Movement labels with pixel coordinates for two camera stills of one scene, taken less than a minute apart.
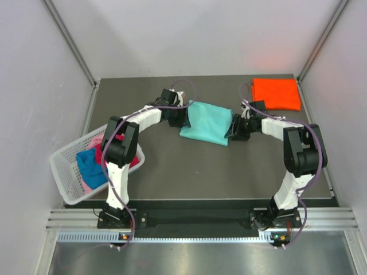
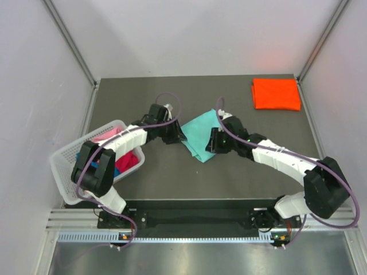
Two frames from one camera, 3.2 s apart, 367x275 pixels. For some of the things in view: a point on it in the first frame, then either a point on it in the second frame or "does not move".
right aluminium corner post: [342, 7] does not move
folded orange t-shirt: [278, 94] does not move
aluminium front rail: [308, 218] does not move
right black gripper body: [242, 127] to [221, 143]
